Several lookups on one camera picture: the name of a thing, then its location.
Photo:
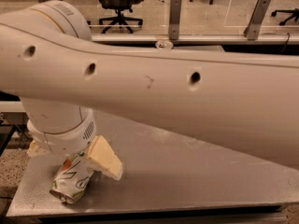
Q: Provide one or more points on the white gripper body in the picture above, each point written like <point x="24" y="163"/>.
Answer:
<point x="66" y="141"/>

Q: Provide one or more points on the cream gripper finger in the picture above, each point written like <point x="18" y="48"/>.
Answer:
<point x="35" y="150"/>
<point x="103" y="159"/>

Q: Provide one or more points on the white green 7up can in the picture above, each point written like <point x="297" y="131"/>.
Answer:
<point x="72" y="179"/>

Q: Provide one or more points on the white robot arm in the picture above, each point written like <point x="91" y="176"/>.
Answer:
<point x="245" y="102"/>

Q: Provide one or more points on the blue Pepsi can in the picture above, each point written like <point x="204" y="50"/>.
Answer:
<point x="164" y="44"/>

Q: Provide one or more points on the black office chair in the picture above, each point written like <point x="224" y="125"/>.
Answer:
<point x="119" y="6"/>

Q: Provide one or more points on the middle metal glass bracket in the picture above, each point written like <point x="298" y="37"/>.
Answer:
<point x="174" y="19"/>

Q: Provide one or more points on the metal glass bracket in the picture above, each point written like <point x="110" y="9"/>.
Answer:
<point x="252" y="30"/>
<point x="174" y="19"/>

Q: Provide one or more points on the right metal glass bracket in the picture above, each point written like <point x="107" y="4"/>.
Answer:
<point x="252" y="30"/>

